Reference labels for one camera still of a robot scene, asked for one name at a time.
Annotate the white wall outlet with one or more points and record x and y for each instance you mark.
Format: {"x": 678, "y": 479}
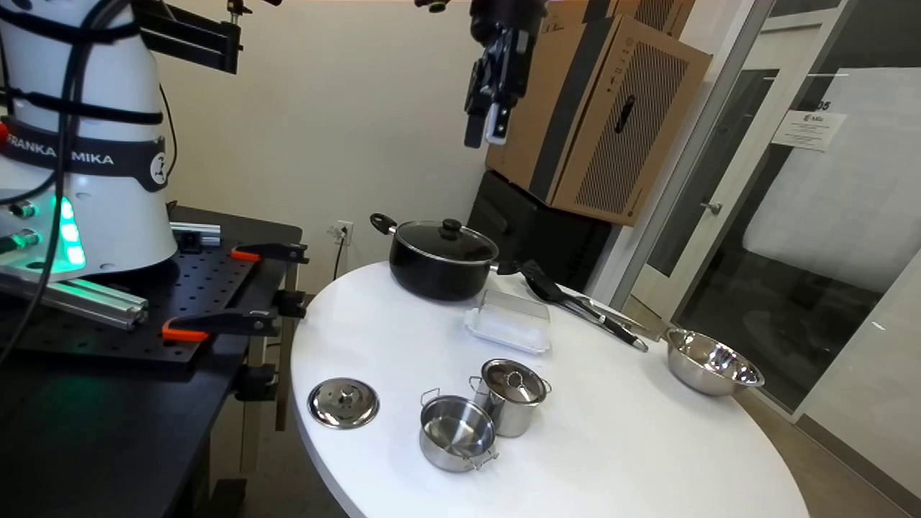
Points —
{"x": 345, "y": 230}

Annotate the steel lid with knob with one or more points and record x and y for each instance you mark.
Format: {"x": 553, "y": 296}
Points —
{"x": 345, "y": 403}

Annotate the white paper sign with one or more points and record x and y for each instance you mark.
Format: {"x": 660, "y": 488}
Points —
{"x": 809, "y": 131}

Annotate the aluminium extrusion rail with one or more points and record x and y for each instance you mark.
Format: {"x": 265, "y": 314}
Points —
{"x": 77, "y": 296}

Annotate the black spatula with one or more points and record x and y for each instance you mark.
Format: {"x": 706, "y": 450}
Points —
{"x": 543, "y": 281}

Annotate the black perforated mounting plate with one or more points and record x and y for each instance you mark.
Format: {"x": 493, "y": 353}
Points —
{"x": 192, "y": 288}

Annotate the clear plastic container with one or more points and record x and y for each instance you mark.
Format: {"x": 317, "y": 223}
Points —
{"x": 509, "y": 322}

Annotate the large cardboard box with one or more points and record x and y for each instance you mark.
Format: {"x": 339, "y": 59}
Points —
{"x": 595, "y": 125}

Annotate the grey metal door frame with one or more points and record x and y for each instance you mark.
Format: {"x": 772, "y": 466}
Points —
{"x": 684, "y": 144}

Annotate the steel mixing bowl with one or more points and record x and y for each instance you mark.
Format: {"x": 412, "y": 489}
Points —
{"x": 714, "y": 364}

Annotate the black cooking pot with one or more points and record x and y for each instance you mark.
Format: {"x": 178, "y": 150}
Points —
{"x": 437, "y": 278}

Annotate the black pot glass lid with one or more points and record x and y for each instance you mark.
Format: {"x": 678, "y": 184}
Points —
{"x": 447, "y": 243}

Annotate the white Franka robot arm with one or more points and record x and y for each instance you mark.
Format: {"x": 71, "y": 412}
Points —
{"x": 96, "y": 190}

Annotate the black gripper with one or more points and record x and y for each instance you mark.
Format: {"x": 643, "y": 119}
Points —
{"x": 509, "y": 39}

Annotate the tall steel pot with lid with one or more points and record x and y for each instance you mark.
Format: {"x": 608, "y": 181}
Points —
{"x": 517, "y": 396}

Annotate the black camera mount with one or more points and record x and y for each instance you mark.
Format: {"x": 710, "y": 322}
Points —
{"x": 192, "y": 33}

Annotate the black cart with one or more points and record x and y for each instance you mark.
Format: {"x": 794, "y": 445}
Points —
{"x": 117, "y": 432}

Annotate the flat cardboard box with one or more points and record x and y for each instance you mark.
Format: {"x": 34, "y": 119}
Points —
{"x": 653, "y": 13}

